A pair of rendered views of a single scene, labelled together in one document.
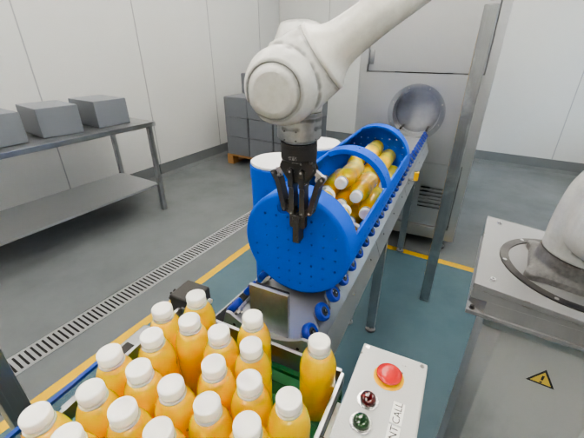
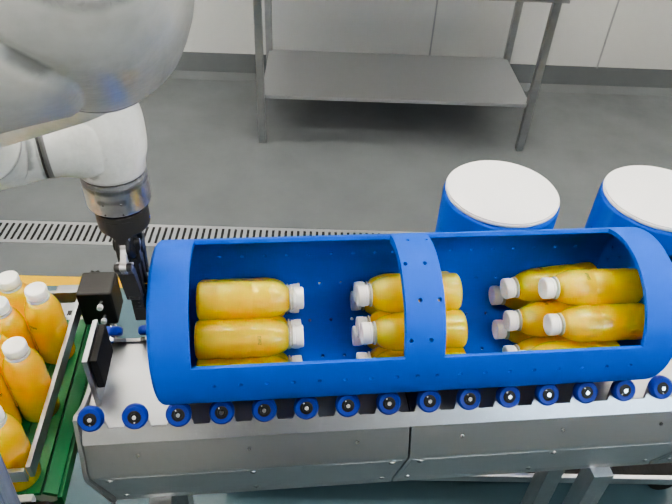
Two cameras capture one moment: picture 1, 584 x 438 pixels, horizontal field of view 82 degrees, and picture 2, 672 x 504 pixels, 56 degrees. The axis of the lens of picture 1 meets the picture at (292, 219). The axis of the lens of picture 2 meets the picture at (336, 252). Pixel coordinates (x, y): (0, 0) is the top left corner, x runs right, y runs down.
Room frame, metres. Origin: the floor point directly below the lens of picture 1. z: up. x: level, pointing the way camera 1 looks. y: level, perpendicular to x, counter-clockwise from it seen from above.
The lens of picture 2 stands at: (0.54, -0.80, 1.92)
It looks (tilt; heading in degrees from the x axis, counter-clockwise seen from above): 40 degrees down; 56
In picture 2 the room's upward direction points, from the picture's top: 3 degrees clockwise
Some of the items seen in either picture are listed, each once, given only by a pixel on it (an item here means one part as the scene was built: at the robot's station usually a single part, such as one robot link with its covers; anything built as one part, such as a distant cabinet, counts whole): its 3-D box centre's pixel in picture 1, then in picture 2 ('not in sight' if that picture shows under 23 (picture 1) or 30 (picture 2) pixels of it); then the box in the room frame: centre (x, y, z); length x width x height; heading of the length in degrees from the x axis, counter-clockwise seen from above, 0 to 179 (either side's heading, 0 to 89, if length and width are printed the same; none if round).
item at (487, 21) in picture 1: (451, 181); not in sight; (1.80, -0.90, 0.85); 0.06 x 0.06 x 1.70; 64
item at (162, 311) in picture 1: (162, 310); (8, 280); (0.50, 0.25, 1.07); 0.04 x 0.04 x 0.02
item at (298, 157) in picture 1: (298, 162); (125, 227); (0.69, -0.01, 1.32); 0.08 x 0.07 x 0.09; 64
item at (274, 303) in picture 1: (270, 308); (100, 362); (0.60, 0.05, 0.99); 0.10 x 0.02 x 0.12; 64
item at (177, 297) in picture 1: (193, 307); (100, 301); (0.65, 0.25, 0.95); 0.10 x 0.07 x 0.10; 64
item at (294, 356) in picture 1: (253, 340); (59, 373); (0.53, 0.08, 0.96); 0.40 x 0.01 x 0.03; 64
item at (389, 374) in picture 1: (388, 374); not in sight; (0.33, -0.14, 1.11); 0.04 x 0.04 x 0.01
